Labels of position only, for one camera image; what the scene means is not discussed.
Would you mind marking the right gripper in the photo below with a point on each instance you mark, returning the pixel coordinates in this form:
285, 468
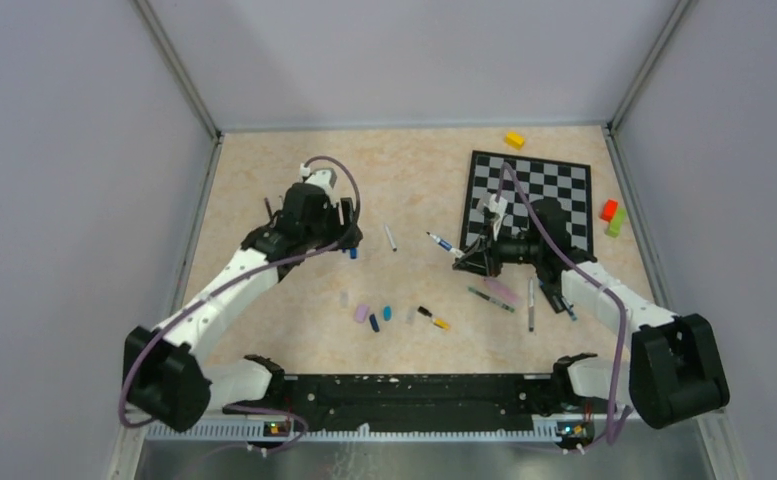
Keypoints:
473, 261

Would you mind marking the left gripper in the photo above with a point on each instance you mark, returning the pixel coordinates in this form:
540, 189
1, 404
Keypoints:
348, 217

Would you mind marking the green gel pen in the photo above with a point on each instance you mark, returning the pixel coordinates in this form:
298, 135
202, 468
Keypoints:
491, 299

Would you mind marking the pink highlighter pen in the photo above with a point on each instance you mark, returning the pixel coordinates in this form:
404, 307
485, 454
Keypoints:
500, 289

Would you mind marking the white marker dark blue cap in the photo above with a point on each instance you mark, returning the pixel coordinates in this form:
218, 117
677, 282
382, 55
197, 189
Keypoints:
531, 305

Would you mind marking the yellow marker cap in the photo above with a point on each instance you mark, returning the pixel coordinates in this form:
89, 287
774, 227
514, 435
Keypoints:
439, 323

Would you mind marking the pink highlighter cap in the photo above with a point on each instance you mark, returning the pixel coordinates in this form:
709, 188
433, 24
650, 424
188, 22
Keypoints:
361, 313

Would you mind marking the black marker blue cap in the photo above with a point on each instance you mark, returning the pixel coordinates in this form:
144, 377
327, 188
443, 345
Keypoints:
553, 296

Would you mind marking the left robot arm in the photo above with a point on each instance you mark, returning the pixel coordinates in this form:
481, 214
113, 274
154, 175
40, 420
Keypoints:
162, 366

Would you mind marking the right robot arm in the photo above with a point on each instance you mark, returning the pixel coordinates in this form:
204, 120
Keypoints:
667, 367

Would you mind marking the black white chessboard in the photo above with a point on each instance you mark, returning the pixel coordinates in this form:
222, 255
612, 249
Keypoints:
568, 183

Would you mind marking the yellow block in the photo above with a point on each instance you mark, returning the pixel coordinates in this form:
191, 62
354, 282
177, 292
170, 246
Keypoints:
514, 140

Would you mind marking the red block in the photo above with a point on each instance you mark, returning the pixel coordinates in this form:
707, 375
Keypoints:
609, 210

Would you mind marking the green curved block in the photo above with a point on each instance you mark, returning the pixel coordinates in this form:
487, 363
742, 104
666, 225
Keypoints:
616, 222

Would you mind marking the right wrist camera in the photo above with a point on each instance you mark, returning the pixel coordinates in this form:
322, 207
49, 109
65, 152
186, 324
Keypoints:
493, 207

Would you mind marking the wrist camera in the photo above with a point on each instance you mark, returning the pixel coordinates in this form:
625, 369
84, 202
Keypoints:
493, 207
323, 178

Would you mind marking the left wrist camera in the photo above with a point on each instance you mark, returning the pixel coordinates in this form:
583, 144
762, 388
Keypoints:
323, 178

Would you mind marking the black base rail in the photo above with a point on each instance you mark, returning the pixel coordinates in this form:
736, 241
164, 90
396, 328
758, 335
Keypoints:
440, 403

